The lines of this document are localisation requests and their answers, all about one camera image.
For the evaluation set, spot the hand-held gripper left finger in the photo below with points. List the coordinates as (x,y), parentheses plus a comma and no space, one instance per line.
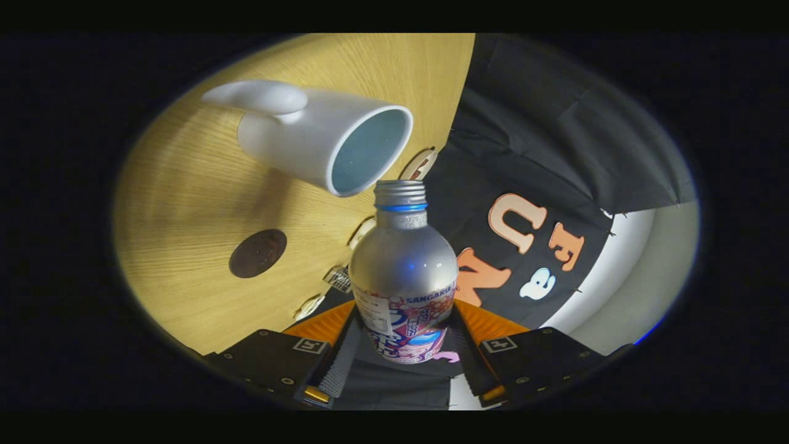
(271,361)

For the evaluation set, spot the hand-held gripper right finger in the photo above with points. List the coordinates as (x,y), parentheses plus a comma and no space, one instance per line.
(542,361)

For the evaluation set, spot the dark brown round coaster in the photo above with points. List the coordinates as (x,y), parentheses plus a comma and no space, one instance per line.
(257,253)

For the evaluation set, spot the silver juice bottle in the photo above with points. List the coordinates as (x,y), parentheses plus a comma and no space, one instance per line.
(404,265)

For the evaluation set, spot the white cup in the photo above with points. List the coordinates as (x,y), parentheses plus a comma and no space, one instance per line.
(296,142)

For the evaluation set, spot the white divided tray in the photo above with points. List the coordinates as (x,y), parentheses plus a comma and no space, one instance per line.
(309,306)

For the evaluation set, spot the white toaster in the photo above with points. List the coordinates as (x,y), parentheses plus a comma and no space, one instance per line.
(362,233)

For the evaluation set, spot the wooden table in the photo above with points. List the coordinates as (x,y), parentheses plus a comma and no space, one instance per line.
(185,203)

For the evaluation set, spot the small white plate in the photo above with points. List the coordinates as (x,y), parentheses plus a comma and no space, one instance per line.
(419,165)

